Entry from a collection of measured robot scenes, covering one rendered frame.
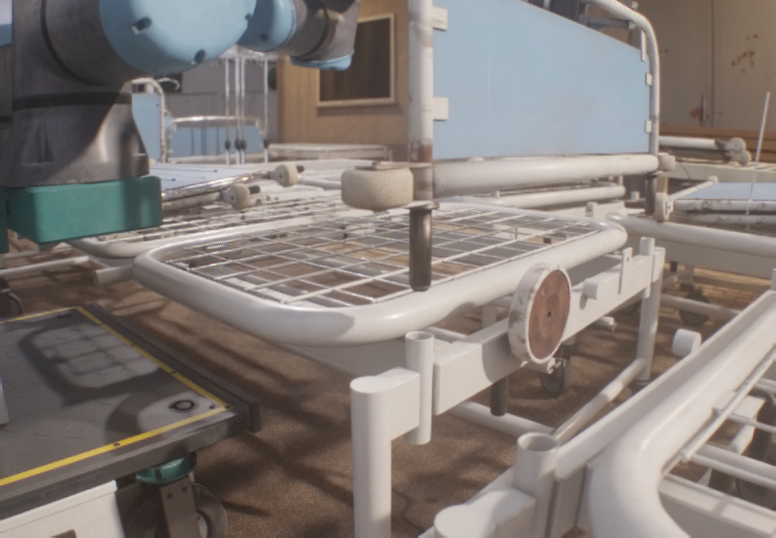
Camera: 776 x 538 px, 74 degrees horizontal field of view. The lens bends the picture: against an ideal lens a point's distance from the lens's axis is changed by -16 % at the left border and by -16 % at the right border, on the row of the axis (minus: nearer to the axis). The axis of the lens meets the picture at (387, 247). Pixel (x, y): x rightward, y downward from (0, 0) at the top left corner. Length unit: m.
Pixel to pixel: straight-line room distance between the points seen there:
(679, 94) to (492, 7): 6.18
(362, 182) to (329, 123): 9.38
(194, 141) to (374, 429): 3.50
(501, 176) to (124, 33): 0.41
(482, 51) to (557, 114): 0.19
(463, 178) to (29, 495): 0.58
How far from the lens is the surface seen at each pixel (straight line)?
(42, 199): 0.65
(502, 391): 0.89
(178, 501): 0.90
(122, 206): 0.69
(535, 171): 0.72
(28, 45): 0.71
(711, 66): 6.78
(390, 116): 8.93
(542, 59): 0.78
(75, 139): 0.68
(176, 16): 0.53
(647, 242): 1.21
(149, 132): 2.59
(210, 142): 4.00
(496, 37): 0.69
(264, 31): 0.74
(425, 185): 0.56
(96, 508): 0.76
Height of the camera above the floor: 0.68
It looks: 11 degrees down
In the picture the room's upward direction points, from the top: straight up
